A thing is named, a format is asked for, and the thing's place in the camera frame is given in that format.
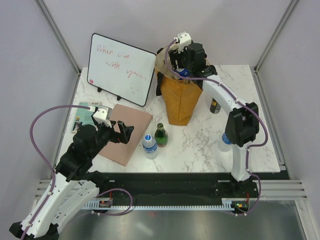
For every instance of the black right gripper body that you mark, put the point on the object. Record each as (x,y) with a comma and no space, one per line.
(181,58)

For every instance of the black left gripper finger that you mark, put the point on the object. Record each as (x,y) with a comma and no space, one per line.
(121,137)
(123,128)

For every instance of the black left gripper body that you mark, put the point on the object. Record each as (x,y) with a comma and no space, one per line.
(105,133)

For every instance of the blue white drink carton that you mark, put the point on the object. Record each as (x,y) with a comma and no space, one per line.
(183,73)

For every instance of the black drink can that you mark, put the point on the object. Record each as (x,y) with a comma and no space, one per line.
(214,107)

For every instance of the clear water bottle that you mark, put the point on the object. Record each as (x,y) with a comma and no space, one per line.
(150,146)
(224,144)

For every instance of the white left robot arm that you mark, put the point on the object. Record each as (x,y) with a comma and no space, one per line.
(72,185)

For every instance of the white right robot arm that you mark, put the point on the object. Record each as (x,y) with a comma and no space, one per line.
(243,120)

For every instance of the yellow canvas tote bag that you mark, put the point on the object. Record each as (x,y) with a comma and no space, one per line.
(180,96)

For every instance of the pink notebook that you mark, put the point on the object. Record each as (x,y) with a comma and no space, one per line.
(130,117)

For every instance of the teal booklet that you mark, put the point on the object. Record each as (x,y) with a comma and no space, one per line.
(83,116)

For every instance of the green glass bottle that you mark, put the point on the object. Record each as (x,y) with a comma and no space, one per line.
(161,135)

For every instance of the small whiteboard with writing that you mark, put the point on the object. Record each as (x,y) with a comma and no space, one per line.
(121,69)

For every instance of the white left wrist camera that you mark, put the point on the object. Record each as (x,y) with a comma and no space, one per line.
(101,115)

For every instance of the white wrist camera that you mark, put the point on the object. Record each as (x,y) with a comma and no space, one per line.
(183,40)
(101,115)

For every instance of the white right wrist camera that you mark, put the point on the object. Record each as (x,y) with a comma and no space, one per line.
(183,40)

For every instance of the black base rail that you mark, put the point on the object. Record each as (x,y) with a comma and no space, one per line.
(212,185)

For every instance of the white cable duct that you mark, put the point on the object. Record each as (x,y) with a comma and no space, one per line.
(225,205)

